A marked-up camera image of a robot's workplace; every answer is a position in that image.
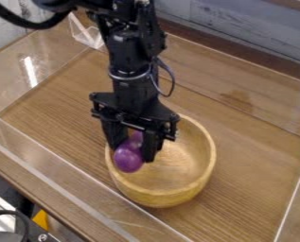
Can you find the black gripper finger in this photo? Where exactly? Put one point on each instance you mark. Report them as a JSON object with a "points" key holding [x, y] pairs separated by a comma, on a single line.
{"points": [[116, 132], [152, 144]]}

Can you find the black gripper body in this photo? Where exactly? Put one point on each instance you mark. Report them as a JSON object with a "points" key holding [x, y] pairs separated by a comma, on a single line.
{"points": [[133, 104]]}

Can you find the purple toy eggplant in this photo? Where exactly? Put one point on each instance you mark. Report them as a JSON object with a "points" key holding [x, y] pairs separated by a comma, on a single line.
{"points": [[128, 157]]}

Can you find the brown wooden bowl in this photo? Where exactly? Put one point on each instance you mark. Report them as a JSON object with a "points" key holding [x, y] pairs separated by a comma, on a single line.
{"points": [[178, 174]]}

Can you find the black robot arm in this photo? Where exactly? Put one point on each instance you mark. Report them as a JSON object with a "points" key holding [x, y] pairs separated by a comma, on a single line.
{"points": [[134, 40]]}

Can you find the yellow black object under table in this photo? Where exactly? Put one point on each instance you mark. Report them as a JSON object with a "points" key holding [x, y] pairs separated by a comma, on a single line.
{"points": [[41, 220]]}

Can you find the clear acrylic corner bracket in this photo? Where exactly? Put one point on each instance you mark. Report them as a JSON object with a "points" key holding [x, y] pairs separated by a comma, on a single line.
{"points": [[85, 35]]}

